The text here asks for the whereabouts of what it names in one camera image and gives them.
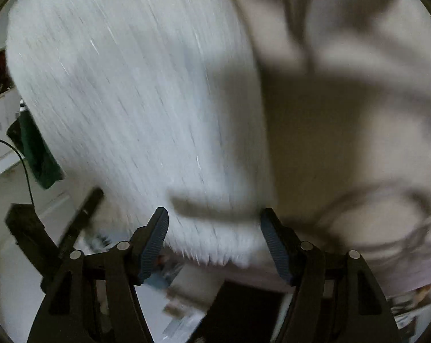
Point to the white wardrobe drawers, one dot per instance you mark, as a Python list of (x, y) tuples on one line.
[(1, 121)]

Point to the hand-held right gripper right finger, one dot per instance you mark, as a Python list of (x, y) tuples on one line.
[(276, 246)]

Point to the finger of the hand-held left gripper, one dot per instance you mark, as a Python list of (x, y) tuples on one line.
[(83, 218)]

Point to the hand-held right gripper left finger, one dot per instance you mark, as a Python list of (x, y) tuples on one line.
[(153, 246)]

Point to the floral plush blanket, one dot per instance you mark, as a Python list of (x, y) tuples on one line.
[(344, 132)]

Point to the green garment with white stripes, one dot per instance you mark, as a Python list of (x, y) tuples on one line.
[(37, 157)]

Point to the white knit jacket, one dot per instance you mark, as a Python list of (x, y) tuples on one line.
[(129, 96)]

